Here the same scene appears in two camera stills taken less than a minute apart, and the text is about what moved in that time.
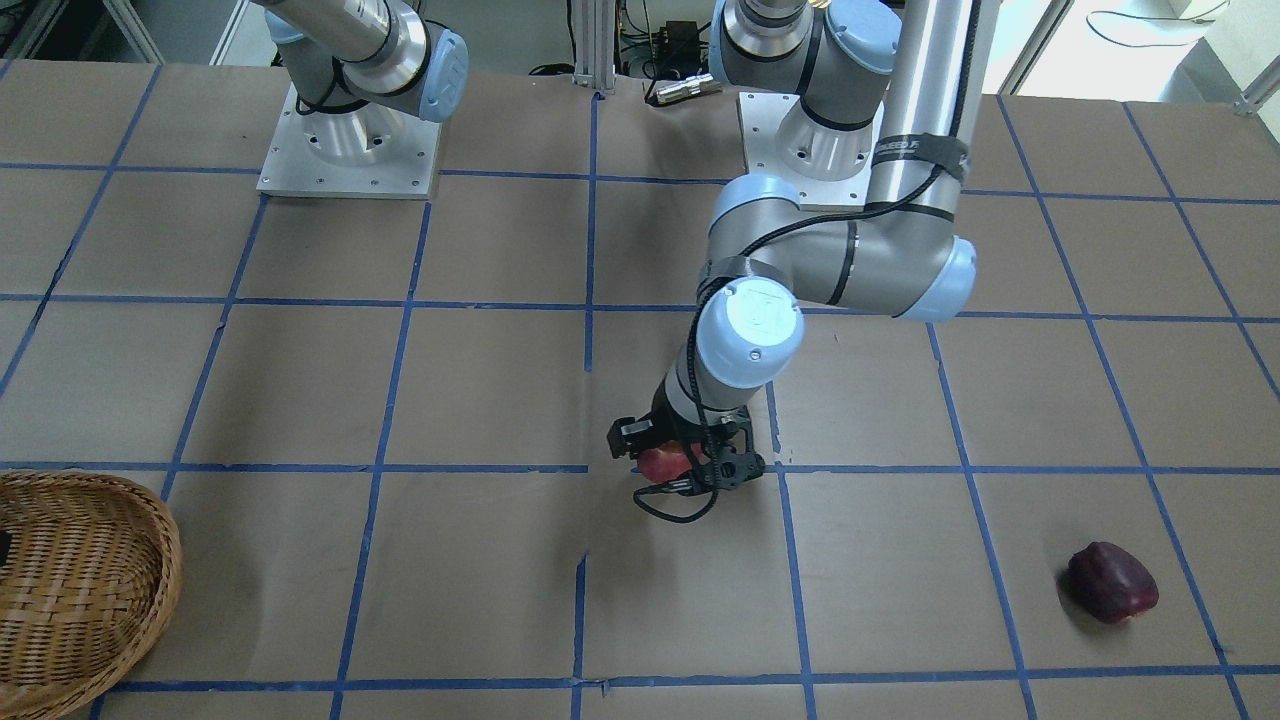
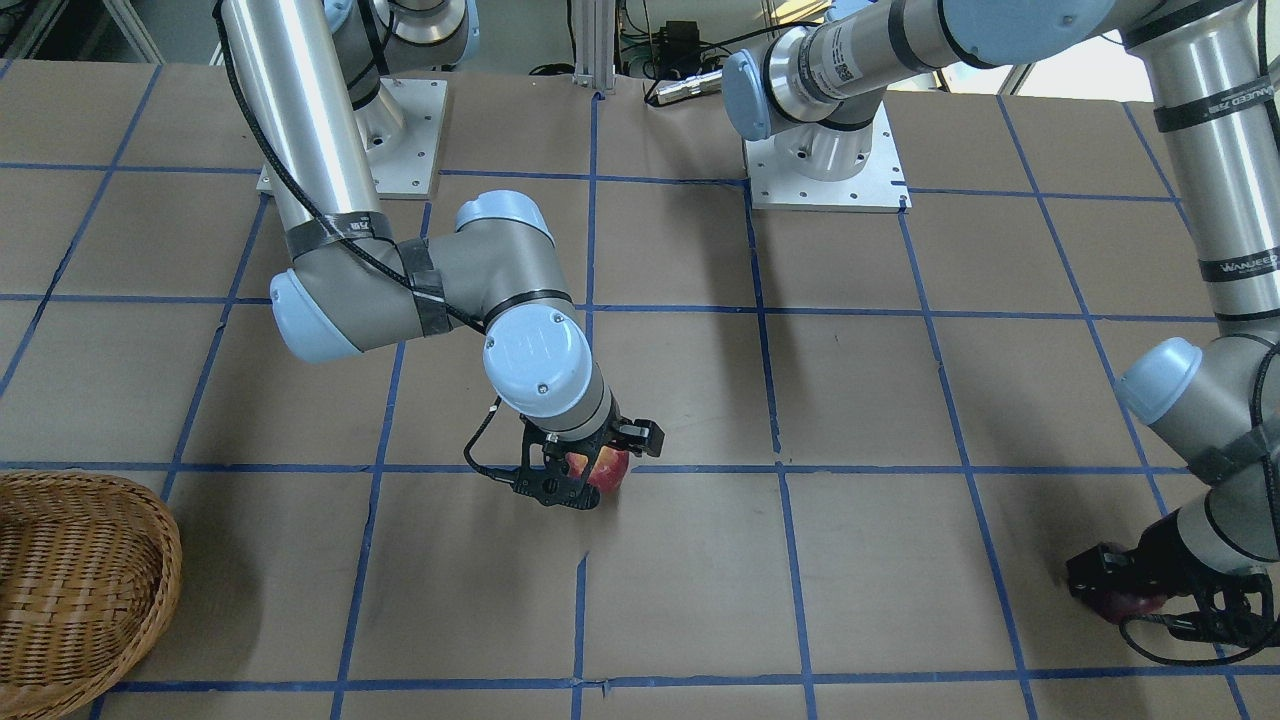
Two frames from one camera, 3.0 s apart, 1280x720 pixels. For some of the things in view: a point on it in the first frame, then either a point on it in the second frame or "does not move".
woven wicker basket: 93,574 does not move
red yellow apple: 660,464 to 608,470
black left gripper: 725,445 to 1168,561
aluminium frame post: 595,28 does not move
